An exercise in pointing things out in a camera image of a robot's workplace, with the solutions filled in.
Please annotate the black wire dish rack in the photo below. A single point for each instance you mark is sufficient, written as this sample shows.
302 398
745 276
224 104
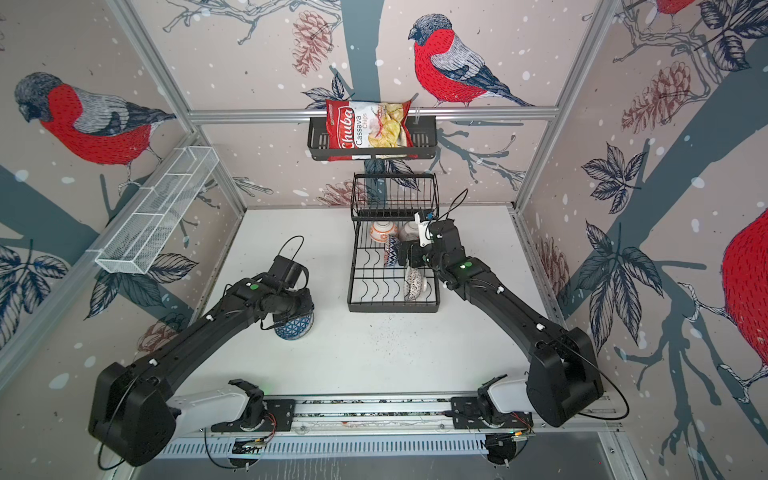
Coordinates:
374 288

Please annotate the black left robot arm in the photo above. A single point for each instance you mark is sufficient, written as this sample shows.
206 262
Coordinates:
136 411

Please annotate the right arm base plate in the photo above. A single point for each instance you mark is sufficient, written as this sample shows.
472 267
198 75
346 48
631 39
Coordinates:
471 412

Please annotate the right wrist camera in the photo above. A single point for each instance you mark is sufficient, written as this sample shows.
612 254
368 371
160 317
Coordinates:
423 220

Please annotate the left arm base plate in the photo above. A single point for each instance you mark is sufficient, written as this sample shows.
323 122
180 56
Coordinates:
277 415

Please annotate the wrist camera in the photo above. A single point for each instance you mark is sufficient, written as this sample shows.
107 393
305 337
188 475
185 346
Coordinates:
285 272
423 220

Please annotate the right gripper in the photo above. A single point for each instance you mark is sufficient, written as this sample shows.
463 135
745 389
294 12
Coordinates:
414 250

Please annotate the white mesh wall shelf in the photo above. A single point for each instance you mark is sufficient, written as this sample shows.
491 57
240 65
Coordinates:
162 204

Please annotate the pink striped bowl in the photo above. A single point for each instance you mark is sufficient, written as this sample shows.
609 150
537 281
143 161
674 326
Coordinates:
409 231

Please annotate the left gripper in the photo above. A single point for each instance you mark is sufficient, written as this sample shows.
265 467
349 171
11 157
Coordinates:
307 307

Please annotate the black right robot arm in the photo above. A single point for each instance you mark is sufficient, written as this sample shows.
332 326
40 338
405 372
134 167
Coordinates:
562 378

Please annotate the red cassava chips bag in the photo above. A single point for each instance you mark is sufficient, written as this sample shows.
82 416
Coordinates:
367 125

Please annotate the blue geometric bowl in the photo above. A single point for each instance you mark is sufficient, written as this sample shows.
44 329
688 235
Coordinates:
295 328

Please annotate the red blue patterned bowl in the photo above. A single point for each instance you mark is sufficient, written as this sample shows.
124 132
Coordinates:
391 252

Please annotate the black white lattice bowl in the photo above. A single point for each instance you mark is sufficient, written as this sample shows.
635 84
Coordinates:
415 284

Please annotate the black wall basket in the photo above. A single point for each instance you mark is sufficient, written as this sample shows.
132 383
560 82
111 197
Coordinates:
415 139

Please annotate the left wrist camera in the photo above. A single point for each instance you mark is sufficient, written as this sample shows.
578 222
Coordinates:
285 272

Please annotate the orange floral bowl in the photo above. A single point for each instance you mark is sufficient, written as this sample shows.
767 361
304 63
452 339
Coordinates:
382 231

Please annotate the aluminium mounting rail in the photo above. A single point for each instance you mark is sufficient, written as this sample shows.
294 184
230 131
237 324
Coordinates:
372 411

